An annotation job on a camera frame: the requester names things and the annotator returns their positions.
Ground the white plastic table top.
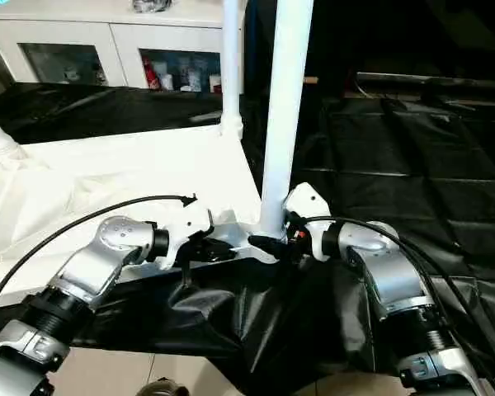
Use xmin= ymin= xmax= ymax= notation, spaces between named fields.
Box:
xmin=0 ymin=122 xmax=285 ymax=309

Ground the black mat cloth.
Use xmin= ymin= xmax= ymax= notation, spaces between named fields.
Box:
xmin=0 ymin=80 xmax=495 ymax=395

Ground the grey metal bar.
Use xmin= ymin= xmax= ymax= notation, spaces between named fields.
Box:
xmin=356 ymin=71 xmax=495 ymax=87

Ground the white glass-door cabinet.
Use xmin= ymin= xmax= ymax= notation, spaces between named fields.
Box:
xmin=0 ymin=0 xmax=245 ymax=95

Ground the grey bundle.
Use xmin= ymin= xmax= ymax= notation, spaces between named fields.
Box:
xmin=130 ymin=0 xmax=175 ymax=14

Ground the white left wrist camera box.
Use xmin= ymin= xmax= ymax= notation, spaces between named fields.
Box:
xmin=163 ymin=200 xmax=216 ymax=272

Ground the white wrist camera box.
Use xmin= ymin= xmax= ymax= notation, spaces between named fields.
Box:
xmin=281 ymin=181 xmax=334 ymax=264
xmin=163 ymin=200 xmax=216 ymax=272

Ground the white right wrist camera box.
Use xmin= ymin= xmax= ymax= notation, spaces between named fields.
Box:
xmin=281 ymin=181 xmax=334 ymax=264

